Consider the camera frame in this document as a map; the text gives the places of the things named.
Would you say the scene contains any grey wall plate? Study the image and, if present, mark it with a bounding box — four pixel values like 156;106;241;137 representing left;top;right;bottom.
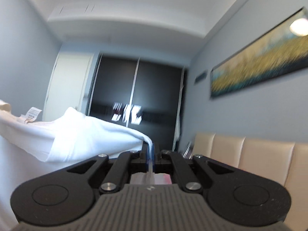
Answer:
194;70;208;85

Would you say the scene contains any framed yellow landscape painting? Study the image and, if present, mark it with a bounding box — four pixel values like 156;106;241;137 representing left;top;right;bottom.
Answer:
210;7;307;99

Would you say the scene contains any white t-shirt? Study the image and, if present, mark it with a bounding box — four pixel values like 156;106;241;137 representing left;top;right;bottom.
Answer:
0;99;174;186

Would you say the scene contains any beige padded headboard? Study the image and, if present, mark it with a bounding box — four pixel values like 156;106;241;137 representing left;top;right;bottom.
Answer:
192;132;308;230

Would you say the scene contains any white door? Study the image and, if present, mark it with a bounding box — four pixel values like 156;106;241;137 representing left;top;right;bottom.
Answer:
42;52;93;121

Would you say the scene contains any black sliding wardrobe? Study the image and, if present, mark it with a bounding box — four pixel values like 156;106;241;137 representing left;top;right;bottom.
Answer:
87;54;185;150

